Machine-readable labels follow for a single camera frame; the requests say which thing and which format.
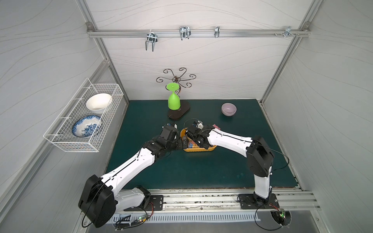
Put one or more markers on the dark metal cup stand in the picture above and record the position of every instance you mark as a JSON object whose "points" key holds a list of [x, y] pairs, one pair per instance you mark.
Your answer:
{"points": [[183, 83]]}

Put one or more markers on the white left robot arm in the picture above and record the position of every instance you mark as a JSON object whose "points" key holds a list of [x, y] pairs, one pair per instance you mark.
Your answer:
{"points": [[100, 198]]}

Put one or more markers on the small metal hook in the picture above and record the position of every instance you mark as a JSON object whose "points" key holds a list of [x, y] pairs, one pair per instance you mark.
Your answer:
{"points": [[217, 32]]}

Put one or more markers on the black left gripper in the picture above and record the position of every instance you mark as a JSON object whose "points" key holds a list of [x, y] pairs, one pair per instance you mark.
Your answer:
{"points": [[178, 142]]}

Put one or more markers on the white ceramic bowl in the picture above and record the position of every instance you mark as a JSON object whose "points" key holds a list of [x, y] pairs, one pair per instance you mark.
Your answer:
{"points": [[98, 103]]}

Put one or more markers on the yellow plastic storage box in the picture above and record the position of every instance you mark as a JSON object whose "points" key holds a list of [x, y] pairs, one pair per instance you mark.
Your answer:
{"points": [[192, 146]]}

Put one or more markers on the white wire wall basket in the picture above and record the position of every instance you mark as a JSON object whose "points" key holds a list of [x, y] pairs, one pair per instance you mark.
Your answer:
{"points": [[60, 134]]}

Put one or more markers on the metal bracket hook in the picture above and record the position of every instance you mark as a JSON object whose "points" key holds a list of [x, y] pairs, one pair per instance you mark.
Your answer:
{"points": [[287, 33]]}

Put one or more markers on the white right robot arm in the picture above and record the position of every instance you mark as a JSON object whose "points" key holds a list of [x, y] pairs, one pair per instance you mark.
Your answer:
{"points": [[259, 157]]}

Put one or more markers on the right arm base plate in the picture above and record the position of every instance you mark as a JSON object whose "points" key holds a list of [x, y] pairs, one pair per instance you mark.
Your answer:
{"points": [[253, 201]]}

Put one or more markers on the metal loop hook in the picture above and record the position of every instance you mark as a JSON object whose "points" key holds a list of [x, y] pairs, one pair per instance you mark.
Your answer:
{"points": [[185, 32]]}

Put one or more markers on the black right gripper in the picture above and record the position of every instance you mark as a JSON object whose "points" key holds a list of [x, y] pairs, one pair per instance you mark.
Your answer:
{"points": [[192, 136]]}

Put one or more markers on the lilac ceramic bowl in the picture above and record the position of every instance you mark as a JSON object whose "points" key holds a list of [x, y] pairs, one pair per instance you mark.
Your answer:
{"points": [[228, 109]]}

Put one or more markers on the blue patterned ceramic plate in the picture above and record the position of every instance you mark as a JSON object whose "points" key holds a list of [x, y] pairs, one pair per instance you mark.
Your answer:
{"points": [[86, 126]]}

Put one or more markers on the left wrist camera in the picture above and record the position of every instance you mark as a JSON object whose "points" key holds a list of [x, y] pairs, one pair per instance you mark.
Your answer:
{"points": [[169, 132]]}

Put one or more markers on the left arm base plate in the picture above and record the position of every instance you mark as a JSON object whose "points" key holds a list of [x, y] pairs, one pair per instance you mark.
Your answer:
{"points": [[152, 202]]}

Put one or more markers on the green plastic goblet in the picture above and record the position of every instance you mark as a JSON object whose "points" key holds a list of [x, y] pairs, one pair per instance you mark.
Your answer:
{"points": [[173, 100]]}

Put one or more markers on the metal double hook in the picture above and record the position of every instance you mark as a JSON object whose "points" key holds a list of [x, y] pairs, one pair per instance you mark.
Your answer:
{"points": [[151, 38]]}

